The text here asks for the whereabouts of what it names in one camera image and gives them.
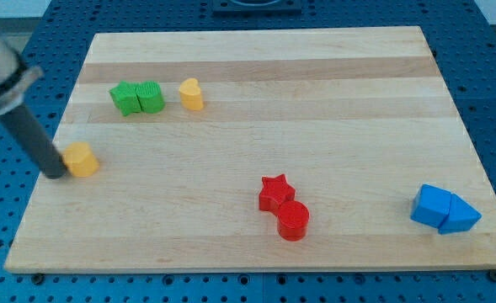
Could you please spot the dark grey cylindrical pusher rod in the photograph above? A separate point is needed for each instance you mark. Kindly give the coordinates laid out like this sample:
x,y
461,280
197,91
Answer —
x,y
33,139

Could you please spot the yellow hexagon block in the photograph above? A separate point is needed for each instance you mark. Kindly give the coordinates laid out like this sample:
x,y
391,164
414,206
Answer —
x,y
80,160

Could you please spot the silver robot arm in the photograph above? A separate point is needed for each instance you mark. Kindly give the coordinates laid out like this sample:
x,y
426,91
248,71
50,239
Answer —
x,y
15,77

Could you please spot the yellow heart block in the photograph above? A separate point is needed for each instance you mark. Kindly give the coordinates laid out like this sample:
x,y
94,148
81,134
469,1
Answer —
x,y
191,95

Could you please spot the green star block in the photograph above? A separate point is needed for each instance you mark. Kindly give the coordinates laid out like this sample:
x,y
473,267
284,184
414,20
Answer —
x,y
125,98

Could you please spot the green rounded block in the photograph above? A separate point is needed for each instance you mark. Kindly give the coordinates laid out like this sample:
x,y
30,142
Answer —
x,y
150,97

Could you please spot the red star block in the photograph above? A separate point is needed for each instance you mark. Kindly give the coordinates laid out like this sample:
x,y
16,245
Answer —
x,y
275,191

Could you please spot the light wooden board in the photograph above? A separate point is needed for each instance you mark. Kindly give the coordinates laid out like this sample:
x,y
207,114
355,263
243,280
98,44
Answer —
x,y
357,119

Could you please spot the red cylinder block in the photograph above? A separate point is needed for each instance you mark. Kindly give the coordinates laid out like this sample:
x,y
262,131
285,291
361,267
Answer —
x,y
293,218

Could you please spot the blue cube block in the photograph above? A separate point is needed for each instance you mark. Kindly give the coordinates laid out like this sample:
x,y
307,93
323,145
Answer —
x,y
431,205

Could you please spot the blue triangle block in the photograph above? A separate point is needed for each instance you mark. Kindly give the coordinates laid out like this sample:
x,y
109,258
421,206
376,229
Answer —
x,y
461,217

